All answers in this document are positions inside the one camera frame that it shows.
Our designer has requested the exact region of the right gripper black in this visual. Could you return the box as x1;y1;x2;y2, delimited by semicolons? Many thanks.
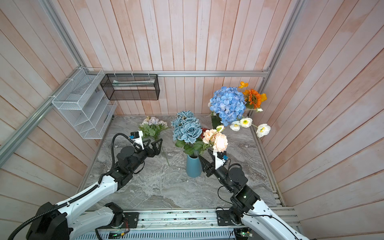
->
200;149;234;193

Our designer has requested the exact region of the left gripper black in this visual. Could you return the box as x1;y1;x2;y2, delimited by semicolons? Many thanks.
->
128;138;164;173

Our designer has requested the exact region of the teal ceramic vase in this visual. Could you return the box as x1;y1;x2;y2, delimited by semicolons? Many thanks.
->
186;155;203;178

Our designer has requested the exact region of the cream rose greenery bunch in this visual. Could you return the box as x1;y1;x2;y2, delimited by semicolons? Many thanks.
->
139;116;169;141

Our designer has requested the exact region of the peach rose flower stem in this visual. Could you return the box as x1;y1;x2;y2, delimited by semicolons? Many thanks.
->
202;125;228;152

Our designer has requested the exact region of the dusty blue flower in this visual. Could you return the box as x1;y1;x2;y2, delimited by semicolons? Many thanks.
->
171;111;205;158

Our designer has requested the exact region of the red small flower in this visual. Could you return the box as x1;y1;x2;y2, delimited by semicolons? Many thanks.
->
200;128;210;139

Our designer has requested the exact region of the white ranunculus flower stem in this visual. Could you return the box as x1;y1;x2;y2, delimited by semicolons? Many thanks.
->
230;117;271;138

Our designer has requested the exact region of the blue hydrangea flower stem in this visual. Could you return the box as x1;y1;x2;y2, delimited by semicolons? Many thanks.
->
209;87;246;129

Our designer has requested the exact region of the orange gerbera flower stem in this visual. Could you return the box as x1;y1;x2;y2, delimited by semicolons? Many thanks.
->
243;89;267;110

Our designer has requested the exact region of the yellow poppy flower stem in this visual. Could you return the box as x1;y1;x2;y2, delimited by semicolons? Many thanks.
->
239;81;249;89

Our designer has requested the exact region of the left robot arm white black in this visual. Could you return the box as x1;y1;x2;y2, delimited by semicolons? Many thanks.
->
26;139;163;240

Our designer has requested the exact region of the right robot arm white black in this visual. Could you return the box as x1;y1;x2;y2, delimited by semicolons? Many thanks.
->
199;151;307;240

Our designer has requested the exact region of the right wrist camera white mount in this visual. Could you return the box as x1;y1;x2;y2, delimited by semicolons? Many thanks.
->
213;151;229;170

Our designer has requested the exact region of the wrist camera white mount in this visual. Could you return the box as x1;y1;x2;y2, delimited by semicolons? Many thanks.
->
213;151;229;170
130;131;144;151

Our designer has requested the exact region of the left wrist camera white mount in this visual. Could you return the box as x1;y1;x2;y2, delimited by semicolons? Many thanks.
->
130;131;144;151

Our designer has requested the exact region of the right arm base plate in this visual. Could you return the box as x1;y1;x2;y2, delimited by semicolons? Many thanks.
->
216;209;241;226

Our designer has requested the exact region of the black mesh wall basket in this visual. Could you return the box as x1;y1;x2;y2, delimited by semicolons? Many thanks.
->
101;73;160;101

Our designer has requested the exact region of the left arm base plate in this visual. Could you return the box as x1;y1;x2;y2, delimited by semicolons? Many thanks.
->
110;212;140;229

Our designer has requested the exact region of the white wire mesh shelf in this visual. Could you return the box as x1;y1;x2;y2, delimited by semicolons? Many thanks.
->
52;68;117;140

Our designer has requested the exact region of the black corrugated cable conduit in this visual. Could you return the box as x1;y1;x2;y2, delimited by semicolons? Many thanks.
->
7;132;142;240

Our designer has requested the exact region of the aluminium front rail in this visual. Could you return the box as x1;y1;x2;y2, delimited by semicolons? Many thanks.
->
59;208;301;238

